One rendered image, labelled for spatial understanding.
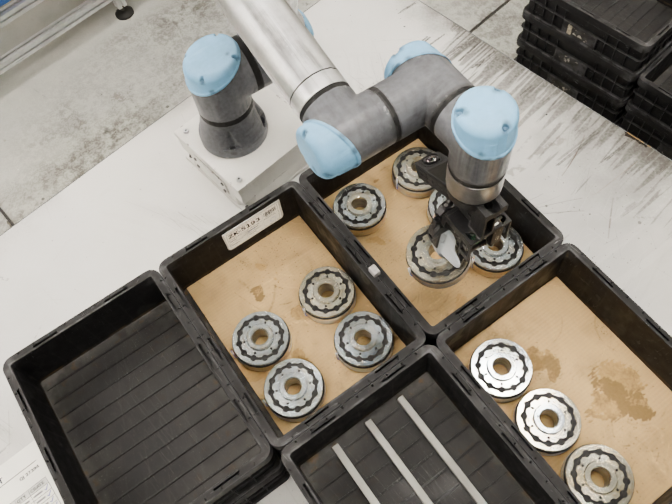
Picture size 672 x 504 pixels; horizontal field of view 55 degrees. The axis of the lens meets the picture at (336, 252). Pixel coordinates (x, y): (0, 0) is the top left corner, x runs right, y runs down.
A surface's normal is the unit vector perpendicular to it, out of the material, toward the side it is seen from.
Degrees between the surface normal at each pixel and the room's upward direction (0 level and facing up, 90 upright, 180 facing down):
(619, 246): 0
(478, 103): 1
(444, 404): 0
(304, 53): 13
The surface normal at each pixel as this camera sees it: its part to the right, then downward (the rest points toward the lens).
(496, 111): -0.08, -0.45
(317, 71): 0.11, -0.36
